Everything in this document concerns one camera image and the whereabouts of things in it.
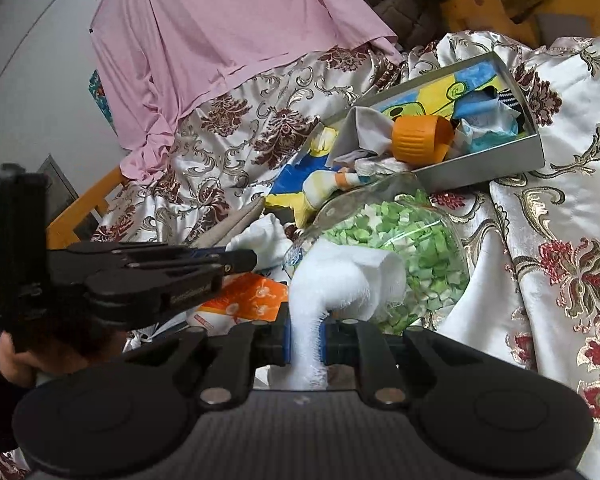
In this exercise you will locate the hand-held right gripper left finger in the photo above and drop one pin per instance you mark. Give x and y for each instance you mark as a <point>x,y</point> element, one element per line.
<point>280,336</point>

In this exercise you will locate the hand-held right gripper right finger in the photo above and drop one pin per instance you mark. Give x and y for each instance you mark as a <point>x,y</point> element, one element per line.
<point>331,341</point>

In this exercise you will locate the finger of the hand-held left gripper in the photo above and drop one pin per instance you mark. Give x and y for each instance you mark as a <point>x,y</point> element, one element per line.
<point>155,255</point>
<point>155,295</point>

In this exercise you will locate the white gauze cloth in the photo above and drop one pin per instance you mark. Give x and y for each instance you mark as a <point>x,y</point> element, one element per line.
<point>320,285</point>

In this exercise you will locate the white blue cloth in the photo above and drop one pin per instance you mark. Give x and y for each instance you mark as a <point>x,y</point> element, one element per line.
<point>265,235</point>

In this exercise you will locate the light grey cloth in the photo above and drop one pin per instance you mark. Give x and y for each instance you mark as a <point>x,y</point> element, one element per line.
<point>365,130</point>

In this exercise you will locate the orange plastic cap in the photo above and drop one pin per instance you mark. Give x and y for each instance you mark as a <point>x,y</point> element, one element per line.
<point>420,140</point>

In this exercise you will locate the grey metal tin box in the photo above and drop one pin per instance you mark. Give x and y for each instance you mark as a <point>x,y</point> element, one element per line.
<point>480,170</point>

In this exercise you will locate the navy dotted sock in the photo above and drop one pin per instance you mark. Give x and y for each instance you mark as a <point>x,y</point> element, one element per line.
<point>505,100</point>

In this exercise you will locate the person's left hand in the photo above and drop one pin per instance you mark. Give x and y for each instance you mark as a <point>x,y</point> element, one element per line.
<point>20,360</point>

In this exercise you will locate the orange white carton box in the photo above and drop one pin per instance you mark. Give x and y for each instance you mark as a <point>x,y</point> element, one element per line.
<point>250,300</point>

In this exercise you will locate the grey framed panel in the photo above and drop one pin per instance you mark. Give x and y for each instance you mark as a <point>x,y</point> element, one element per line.
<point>60,190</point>

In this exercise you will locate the bag of green paper stars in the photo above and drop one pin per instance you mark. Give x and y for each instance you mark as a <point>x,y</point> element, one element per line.
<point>420,245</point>

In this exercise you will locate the yellow blue cartoon cloth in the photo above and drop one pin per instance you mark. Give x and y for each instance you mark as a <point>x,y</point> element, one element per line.
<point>290,190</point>

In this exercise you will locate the pink cloth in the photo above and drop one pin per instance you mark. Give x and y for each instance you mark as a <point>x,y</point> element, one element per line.
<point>205,35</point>

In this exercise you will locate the teal white tissue pack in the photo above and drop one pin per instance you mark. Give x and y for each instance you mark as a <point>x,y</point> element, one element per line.
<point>485,135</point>

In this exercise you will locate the floral satin bedspread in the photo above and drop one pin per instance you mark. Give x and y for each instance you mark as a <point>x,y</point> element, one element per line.
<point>555,185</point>

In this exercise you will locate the brown quilted jacket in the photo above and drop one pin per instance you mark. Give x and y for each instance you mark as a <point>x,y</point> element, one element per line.
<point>405,5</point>

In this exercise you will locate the teal patterned wall hanging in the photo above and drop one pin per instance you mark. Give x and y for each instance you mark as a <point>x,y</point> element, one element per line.
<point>100,100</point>

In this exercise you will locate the wooden bed frame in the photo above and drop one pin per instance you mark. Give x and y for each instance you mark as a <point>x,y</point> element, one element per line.
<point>475,15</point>

